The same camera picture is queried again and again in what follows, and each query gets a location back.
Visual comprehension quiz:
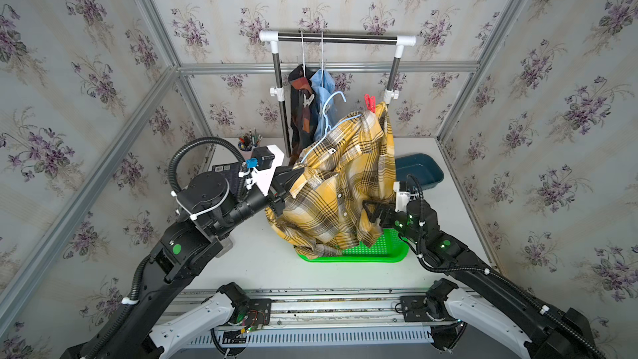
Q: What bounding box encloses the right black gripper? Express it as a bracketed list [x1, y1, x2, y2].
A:
[362, 198, 427, 251]

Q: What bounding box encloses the yellow plaid shirt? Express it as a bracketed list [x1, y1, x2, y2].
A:
[265, 102, 396, 259]

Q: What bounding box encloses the red clothespin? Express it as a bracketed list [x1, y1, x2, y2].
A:
[364, 94, 376, 113]

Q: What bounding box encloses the light blue wire hanger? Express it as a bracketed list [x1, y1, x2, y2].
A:
[294, 86, 363, 163]

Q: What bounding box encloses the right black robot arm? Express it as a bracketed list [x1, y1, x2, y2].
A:
[363, 176, 606, 358]

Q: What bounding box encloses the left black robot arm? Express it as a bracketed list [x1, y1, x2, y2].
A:
[62, 136, 304, 358]

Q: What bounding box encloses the white hanger of dark shirt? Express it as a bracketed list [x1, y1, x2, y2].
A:
[299, 31, 307, 79]

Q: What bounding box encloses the white hanger of blue shirt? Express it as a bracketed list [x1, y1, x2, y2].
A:
[319, 30, 326, 78]

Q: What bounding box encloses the green plastic basket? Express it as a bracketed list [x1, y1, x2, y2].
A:
[299, 229, 409, 264]

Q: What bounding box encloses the pink pen cup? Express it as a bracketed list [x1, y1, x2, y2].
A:
[238, 130, 262, 152]

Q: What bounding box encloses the dark blue booklet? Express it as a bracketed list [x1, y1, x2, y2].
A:
[211, 162, 245, 198]

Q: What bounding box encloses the dark teal plastic bin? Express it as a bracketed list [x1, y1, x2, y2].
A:
[395, 153, 445, 190]

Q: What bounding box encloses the dark plaid shirt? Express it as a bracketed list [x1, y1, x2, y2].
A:
[288, 64, 318, 166]

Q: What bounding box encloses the light blue shirt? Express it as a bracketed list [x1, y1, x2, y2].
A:
[311, 69, 337, 141]

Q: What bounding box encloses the metal clothes rack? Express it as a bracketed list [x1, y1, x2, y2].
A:
[259, 30, 417, 157]

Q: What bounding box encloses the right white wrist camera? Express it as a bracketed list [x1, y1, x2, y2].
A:
[393, 181, 411, 213]

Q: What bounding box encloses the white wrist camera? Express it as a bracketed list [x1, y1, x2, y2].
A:
[393, 181, 411, 213]
[238, 145, 285, 196]

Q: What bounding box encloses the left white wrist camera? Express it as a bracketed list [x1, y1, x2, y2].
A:
[238, 145, 285, 196]

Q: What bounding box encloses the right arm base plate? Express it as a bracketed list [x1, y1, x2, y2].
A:
[399, 295, 450, 322]

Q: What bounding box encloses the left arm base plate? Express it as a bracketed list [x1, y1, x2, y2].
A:
[224, 299, 272, 334]

